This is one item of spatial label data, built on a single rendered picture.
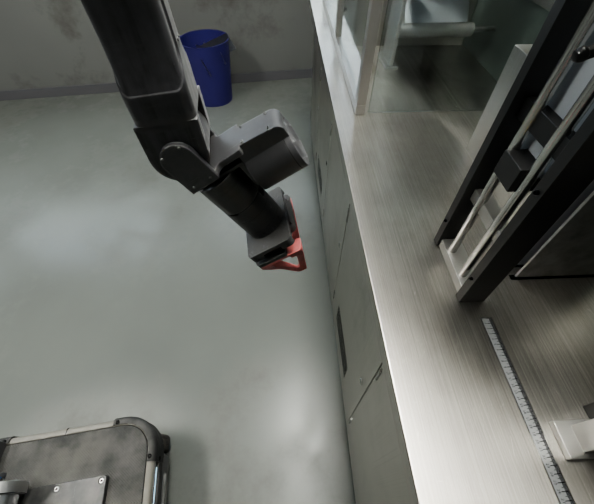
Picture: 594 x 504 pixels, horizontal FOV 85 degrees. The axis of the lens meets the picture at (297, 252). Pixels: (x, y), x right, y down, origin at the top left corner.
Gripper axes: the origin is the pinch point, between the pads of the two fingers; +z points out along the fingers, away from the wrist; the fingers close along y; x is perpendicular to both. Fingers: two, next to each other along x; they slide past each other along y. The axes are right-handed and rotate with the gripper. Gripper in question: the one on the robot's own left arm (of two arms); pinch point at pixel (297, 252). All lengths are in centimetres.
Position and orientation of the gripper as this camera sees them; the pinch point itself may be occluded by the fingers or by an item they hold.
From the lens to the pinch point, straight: 51.6
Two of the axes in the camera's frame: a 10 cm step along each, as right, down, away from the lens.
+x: -8.6, 4.2, 3.0
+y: -1.6, -7.8, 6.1
